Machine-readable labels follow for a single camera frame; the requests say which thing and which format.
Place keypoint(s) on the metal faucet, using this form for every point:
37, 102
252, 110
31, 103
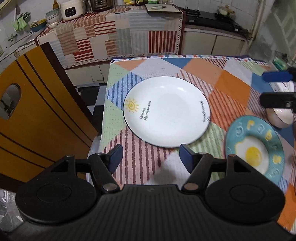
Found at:
12, 37

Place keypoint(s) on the white kitchen cabinet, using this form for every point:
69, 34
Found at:
203, 44

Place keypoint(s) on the black pressure cooker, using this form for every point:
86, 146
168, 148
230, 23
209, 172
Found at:
100, 5

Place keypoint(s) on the striped patchwork counter cloth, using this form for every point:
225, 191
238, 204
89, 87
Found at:
115, 34

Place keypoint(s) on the patchwork tablecloth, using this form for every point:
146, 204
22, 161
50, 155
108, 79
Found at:
231, 81

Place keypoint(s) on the blue bowl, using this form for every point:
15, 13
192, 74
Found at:
38, 27

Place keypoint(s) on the cutting board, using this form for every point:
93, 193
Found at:
171, 9

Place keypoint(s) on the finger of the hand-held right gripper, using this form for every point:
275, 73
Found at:
275, 100
275, 76

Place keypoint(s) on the black gas stove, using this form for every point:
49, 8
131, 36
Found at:
208, 19

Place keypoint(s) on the green cloth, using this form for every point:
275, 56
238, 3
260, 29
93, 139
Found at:
21, 23

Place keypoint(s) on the blue plate with egg design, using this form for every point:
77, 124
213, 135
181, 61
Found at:
254, 129

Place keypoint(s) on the green basket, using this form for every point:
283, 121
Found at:
281, 62

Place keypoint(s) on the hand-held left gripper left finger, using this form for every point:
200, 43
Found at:
116, 157

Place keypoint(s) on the white bowl with dark rim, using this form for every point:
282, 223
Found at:
281, 118

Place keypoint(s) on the white rice cooker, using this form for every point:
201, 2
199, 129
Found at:
71, 10

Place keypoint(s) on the cream cooking pot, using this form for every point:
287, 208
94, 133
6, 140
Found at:
225, 10

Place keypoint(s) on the stack of pale bowls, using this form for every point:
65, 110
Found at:
53, 16

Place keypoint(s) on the yellow wooden chair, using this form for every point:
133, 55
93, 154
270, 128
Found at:
34, 115

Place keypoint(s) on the white plate with sun print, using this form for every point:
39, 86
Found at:
166, 111

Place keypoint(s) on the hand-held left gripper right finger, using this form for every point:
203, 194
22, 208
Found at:
186, 158

